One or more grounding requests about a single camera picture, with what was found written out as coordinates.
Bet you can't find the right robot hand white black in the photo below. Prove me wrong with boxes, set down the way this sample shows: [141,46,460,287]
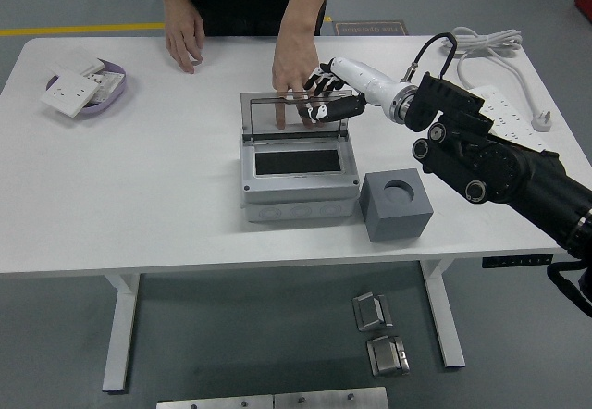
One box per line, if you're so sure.
[298,56,402,126]

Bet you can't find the person's right hand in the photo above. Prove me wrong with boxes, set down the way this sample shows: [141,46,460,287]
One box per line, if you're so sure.
[165,6,206,75]

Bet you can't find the person's left hand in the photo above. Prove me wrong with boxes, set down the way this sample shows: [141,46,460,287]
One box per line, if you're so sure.
[271,29,320,131]

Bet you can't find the grey enclosure box clear lid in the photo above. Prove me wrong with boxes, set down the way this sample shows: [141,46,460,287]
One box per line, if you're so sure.
[239,89,362,224]

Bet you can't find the grey cube with round hole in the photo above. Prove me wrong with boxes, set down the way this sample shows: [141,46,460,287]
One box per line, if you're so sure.
[358,167,435,243]

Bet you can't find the brown floor sign orange text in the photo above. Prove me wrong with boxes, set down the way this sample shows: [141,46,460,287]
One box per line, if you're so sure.
[333,19,411,38]

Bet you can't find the purple oval tray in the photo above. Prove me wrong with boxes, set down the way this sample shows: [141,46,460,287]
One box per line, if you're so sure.
[44,59,129,117]

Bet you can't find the white multi-hole socket panel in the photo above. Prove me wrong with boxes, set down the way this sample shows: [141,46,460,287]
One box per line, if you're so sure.
[87,70,127,105]

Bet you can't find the white power strip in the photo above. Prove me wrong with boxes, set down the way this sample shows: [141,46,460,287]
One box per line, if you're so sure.
[463,84,547,149]

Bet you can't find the metal block on floor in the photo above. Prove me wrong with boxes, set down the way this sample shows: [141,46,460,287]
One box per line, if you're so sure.
[351,291,394,333]
[365,334,412,378]

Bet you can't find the black table control panel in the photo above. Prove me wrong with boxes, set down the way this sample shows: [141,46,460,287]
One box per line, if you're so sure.
[481,254,555,270]

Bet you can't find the white table leg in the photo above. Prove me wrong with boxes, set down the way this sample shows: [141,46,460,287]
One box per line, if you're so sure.
[419,260,466,368]
[101,272,142,392]

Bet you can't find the white blank switch panel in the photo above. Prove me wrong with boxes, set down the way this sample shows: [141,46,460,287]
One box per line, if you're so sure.
[48,56,106,77]

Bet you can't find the white five-hole wall socket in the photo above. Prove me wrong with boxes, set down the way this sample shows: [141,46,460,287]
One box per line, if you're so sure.
[39,69,102,118]

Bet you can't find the white power cord with plug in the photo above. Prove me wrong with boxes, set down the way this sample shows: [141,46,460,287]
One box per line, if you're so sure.
[438,27,554,132]

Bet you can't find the long metal base plate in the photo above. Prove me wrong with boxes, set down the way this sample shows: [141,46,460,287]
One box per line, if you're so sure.
[155,386,389,409]

